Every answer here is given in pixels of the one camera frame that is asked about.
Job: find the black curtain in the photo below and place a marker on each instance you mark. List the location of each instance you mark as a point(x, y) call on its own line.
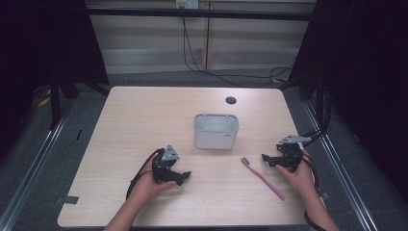
point(362, 80)
point(41, 48)

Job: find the black horizontal metal bar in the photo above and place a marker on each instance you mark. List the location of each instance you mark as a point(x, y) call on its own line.
point(198, 14)

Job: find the pink toothbrush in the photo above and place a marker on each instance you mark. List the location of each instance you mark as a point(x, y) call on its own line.
point(261, 178)

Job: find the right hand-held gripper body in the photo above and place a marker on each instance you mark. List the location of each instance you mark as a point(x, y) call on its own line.
point(290, 154)

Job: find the person's right hand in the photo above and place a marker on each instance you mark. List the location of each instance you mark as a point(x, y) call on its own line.
point(298, 181)

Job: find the person's left hand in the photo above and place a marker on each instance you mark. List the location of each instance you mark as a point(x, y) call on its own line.
point(150, 187)

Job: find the metal floor rail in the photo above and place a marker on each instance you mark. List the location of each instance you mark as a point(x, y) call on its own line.
point(343, 173)
point(32, 173)

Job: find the black metal stand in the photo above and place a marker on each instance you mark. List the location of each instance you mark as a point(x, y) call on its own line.
point(55, 102)

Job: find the grey tape strip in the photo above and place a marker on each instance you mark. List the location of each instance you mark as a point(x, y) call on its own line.
point(66, 200)

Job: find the grey plastic container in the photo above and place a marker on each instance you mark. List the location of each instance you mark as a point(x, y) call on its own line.
point(215, 134)

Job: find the white wall socket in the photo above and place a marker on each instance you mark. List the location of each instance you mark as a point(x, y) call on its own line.
point(187, 4)

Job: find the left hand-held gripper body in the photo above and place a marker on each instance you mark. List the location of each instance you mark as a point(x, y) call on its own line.
point(163, 162)

